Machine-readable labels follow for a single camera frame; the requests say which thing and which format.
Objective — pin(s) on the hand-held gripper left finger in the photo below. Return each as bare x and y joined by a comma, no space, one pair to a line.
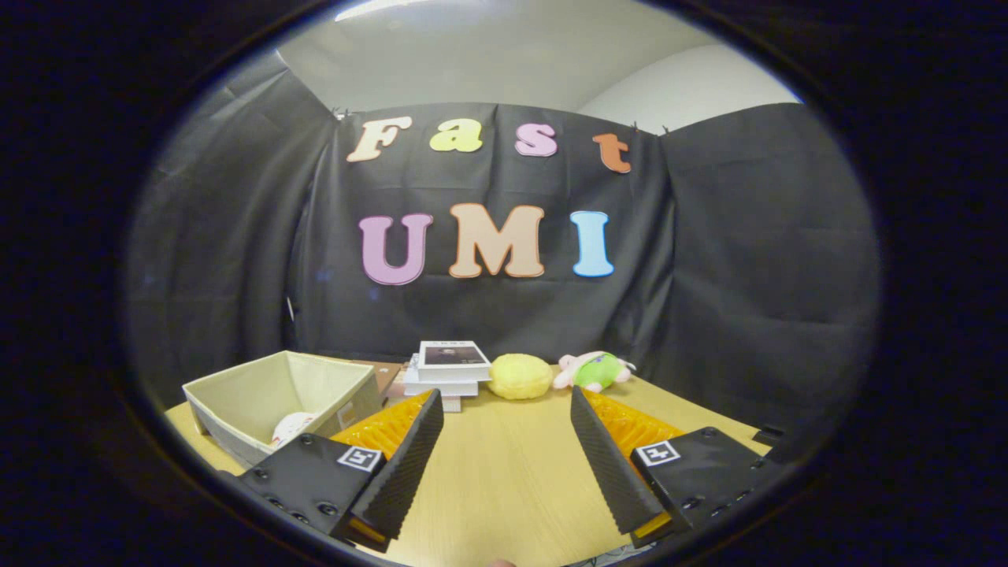
315,480

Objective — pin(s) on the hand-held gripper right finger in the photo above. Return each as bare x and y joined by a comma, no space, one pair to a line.
701,472

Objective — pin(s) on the white canvas shoe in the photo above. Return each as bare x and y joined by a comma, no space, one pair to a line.
293,429

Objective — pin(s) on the grey fabric storage box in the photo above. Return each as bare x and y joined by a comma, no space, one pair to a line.
260,394

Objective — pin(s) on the brown notebook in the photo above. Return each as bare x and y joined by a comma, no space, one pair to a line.
386,374

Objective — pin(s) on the green and pink plush toy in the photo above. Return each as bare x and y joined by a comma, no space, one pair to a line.
598,370

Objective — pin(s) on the thin white book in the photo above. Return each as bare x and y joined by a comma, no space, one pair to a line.
451,404

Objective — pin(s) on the dark cover white book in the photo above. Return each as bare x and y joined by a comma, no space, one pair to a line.
453,356

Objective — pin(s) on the yellow plush toy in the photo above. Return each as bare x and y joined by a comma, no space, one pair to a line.
520,376

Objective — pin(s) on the ceiling light panel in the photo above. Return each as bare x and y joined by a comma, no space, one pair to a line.
378,8

